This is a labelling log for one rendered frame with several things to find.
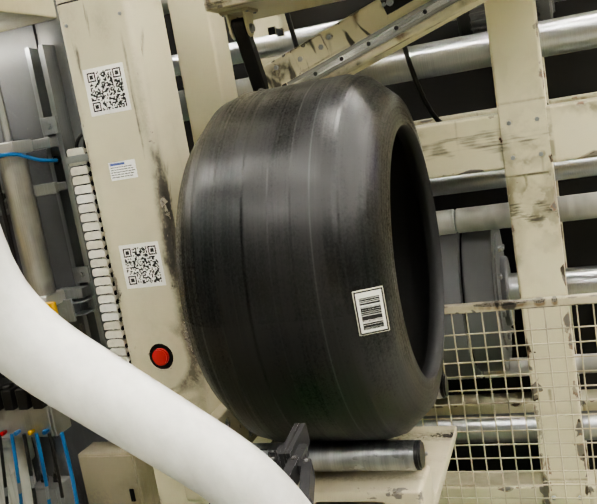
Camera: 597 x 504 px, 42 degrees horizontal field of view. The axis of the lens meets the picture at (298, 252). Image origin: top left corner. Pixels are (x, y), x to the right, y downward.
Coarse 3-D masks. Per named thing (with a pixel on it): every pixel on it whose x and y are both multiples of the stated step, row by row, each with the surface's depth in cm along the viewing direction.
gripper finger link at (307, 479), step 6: (306, 462) 91; (306, 468) 90; (300, 474) 89; (306, 474) 89; (312, 474) 90; (300, 480) 88; (306, 480) 88; (312, 480) 90; (300, 486) 87; (306, 486) 87; (312, 486) 89; (306, 492) 86; (312, 492) 88; (312, 498) 87
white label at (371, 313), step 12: (372, 288) 98; (360, 300) 98; (372, 300) 99; (384, 300) 99; (360, 312) 99; (372, 312) 99; (384, 312) 99; (360, 324) 99; (372, 324) 99; (384, 324) 99
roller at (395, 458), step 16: (272, 448) 122; (320, 448) 119; (336, 448) 118; (352, 448) 117; (368, 448) 116; (384, 448) 115; (400, 448) 115; (416, 448) 114; (320, 464) 118; (336, 464) 117; (352, 464) 117; (368, 464) 116; (384, 464) 115; (400, 464) 114; (416, 464) 114
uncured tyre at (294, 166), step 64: (256, 128) 109; (320, 128) 104; (384, 128) 110; (192, 192) 107; (256, 192) 103; (320, 192) 100; (384, 192) 104; (192, 256) 105; (256, 256) 101; (320, 256) 98; (384, 256) 102; (192, 320) 107; (256, 320) 102; (320, 320) 100; (256, 384) 107; (320, 384) 104; (384, 384) 105
